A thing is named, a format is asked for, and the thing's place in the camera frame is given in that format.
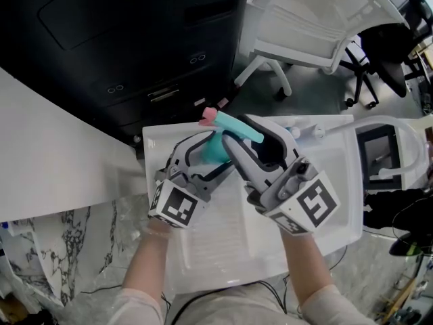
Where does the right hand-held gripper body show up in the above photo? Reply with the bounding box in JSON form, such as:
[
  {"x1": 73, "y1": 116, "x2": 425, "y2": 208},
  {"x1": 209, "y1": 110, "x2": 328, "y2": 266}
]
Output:
[{"x1": 246, "y1": 156, "x2": 341, "y2": 236}]

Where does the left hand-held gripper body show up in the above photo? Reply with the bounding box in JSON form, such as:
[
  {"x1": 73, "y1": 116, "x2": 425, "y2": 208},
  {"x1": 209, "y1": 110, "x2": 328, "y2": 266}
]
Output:
[{"x1": 147, "y1": 149, "x2": 212, "y2": 230}]

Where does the teal spray bottle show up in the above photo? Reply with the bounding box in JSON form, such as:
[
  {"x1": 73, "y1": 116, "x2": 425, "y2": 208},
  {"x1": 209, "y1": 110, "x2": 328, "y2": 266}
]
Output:
[{"x1": 202, "y1": 130, "x2": 234, "y2": 165}]

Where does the teal spray head pink nozzle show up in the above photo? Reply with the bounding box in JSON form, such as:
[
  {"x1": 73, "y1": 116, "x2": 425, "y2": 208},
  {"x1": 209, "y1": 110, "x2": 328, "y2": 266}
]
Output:
[{"x1": 198, "y1": 106, "x2": 265, "y2": 145}]

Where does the person's left forearm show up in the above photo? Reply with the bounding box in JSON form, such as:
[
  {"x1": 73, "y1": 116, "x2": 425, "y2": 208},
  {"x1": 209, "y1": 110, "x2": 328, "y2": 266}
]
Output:
[{"x1": 121, "y1": 217, "x2": 174, "y2": 301}]

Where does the person's right forearm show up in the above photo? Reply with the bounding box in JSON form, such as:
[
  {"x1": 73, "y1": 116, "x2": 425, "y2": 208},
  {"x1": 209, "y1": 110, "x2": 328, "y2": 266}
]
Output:
[{"x1": 279, "y1": 228, "x2": 340, "y2": 313}]

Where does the white plastic sink basin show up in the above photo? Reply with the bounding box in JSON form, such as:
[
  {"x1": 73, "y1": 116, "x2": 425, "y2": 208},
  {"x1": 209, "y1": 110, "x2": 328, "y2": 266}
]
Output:
[{"x1": 141, "y1": 113, "x2": 365, "y2": 296}]

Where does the black framed bin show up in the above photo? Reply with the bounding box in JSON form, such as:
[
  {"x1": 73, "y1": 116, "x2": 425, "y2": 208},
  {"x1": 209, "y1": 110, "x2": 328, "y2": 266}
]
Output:
[{"x1": 356, "y1": 125, "x2": 404, "y2": 191}]

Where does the white curved faucet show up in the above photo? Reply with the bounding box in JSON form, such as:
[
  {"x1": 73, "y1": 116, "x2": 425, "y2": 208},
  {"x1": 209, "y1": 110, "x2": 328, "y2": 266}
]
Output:
[{"x1": 287, "y1": 114, "x2": 424, "y2": 183}]

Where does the black bag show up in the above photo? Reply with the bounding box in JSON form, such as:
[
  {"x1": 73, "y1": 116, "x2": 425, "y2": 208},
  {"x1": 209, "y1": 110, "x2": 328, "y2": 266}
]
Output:
[{"x1": 363, "y1": 187, "x2": 433, "y2": 230}]

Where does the white office chair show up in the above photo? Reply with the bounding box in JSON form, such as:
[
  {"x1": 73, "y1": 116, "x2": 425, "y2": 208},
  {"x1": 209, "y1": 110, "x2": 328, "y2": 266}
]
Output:
[{"x1": 234, "y1": 0, "x2": 411, "y2": 102}]

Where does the person's white clothing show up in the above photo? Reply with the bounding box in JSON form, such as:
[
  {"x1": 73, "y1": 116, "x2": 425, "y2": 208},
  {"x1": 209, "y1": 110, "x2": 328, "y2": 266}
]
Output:
[{"x1": 101, "y1": 278, "x2": 377, "y2": 325}]

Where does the black shoe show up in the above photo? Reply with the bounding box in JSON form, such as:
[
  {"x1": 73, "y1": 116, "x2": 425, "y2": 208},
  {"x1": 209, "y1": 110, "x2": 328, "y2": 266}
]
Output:
[{"x1": 388, "y1": 238, "x2": 425, "y2": 257}]

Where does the black cabinet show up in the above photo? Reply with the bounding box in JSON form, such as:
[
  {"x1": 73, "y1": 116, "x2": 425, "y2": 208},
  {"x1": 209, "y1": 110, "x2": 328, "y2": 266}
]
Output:
[{"x1": 0, "y1": 0, "x2": 253, "y2": 146}]

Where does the black office chair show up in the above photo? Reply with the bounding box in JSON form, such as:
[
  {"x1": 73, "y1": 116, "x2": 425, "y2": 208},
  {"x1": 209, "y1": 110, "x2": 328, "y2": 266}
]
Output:
[{"x1": 339, "y1": 0, "x2": 433, "y2": 110}]

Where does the black cable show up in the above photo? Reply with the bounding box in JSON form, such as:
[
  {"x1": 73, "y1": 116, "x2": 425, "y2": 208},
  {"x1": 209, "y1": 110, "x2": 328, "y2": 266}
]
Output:
[{"x1": 391, "y1": 194, "x2": 433, "y2": 247}]

